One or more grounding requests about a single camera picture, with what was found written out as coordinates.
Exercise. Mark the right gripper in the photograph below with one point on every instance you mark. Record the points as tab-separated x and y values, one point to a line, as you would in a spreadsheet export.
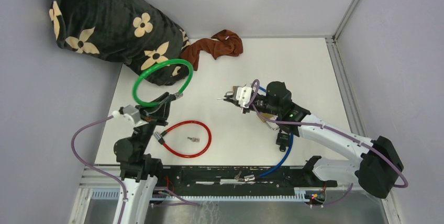
231	99

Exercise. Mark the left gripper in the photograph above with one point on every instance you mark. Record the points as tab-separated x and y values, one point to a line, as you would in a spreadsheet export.
156	114

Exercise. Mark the green cable lock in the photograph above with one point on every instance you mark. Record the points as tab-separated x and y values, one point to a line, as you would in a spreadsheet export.
153	69

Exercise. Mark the blue cable lock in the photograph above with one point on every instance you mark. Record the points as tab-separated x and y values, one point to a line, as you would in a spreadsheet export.
287	150

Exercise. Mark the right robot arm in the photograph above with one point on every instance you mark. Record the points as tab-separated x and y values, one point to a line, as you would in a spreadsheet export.
374	164

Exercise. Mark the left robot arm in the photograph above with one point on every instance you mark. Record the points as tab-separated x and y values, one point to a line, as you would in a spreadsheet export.
139	171

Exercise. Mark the loose silver key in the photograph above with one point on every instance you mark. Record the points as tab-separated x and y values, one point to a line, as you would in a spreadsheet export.
194	139

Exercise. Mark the brass padlock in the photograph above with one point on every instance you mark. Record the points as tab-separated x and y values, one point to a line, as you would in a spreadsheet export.
271	126

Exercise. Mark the brown towel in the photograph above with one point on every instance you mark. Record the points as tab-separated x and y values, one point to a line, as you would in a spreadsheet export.
225	42

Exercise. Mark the black padlock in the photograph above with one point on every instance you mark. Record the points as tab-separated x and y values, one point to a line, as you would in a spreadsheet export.
283	140

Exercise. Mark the black floral plush blanket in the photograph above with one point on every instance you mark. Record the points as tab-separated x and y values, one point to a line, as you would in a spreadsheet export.
130	32

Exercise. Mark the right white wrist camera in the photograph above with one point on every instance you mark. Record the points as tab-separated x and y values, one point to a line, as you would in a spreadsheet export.
243	94

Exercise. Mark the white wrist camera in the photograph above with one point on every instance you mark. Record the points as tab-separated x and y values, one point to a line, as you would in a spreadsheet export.
129	114
243	94

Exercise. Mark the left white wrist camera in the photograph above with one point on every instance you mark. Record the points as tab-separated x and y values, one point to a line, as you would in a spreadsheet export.
129	114

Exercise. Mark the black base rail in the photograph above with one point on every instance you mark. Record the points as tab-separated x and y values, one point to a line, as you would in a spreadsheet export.
219	180

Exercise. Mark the aluminium frame rail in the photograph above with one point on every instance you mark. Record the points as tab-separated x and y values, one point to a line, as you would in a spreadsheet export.
360	46

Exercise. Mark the white cable duct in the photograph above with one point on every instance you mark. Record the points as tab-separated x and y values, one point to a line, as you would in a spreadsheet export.
113	194

